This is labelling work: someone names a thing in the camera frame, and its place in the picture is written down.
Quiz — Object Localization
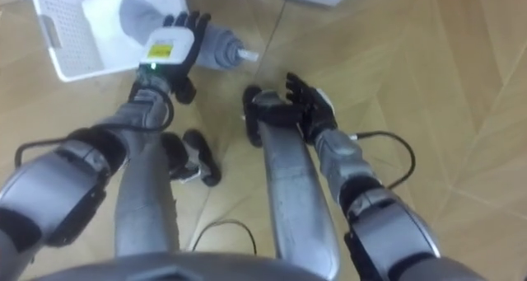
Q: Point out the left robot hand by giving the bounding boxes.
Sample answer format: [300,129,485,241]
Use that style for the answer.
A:
[137,10,212,105]

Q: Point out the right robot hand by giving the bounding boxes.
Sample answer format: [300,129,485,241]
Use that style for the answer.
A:
[284,72,339,145]

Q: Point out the grey garment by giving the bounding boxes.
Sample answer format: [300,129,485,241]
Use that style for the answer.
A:
[118,0,261,73]

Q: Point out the white cloth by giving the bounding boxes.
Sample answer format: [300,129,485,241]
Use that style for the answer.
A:
[81,0,187,74]

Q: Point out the robot legs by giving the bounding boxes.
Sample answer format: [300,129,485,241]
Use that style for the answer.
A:
[114,85,343,281]

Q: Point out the white perforated laundry basket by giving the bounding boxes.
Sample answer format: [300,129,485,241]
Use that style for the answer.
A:
[26,0,191,83]

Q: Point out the robot body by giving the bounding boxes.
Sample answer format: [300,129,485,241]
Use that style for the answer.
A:
[30,251,330,281]

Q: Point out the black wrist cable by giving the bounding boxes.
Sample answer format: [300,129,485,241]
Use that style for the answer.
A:
[349,130,417,191]
[13,87,176,170]

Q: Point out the black floor cable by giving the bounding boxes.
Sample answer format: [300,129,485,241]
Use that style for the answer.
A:
[190,218,259,257]

